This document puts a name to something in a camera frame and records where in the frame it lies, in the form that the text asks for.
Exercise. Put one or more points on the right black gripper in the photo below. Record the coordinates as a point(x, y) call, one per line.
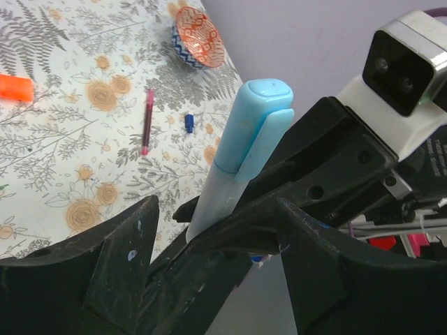
point(347, 177)

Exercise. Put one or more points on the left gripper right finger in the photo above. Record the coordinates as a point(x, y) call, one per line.
point(339, 285)

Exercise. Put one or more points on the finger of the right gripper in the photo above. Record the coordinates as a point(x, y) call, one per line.
point(185, 291)
point(251, 228)

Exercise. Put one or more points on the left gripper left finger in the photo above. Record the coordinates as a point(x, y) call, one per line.
point(91, 283)

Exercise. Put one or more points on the light blue highlighter cap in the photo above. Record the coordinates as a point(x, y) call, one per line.
point(260, 116)

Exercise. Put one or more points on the blue pen cap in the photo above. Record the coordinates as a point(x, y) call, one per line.
point(189, 123)

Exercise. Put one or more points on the light blue highlighter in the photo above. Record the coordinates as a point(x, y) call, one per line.
point(217, 200)

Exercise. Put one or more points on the pink pen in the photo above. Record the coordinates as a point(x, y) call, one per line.
point(147, 123)

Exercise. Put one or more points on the red patterned bowl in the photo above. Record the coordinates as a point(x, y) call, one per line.
point(196, 40)

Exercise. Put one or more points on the orange highlighter cap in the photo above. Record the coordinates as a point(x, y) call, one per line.
point(16, 88)

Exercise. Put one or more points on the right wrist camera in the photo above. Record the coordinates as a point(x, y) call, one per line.
point(401, 92)

